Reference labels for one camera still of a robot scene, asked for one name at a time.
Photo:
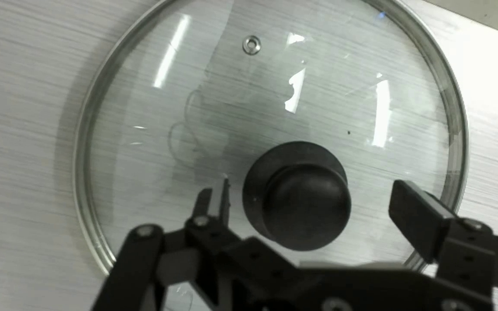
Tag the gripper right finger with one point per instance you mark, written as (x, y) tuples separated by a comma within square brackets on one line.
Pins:
[(426, 216)]

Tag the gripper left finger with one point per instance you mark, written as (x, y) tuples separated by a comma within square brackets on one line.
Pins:
[(214, 242)]

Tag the glass lid with black knob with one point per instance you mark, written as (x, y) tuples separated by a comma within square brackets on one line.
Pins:
[(275, 108)]

